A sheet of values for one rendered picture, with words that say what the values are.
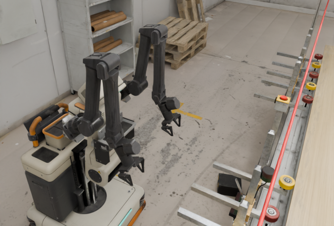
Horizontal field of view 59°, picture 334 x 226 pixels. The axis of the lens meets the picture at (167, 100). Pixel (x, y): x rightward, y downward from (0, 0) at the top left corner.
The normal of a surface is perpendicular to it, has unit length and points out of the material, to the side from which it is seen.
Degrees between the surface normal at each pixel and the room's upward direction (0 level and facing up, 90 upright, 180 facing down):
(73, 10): 90
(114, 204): 0
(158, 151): 0
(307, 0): 90
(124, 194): 0
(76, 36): 90
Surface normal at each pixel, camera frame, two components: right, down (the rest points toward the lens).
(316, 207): 0.04, -0.84
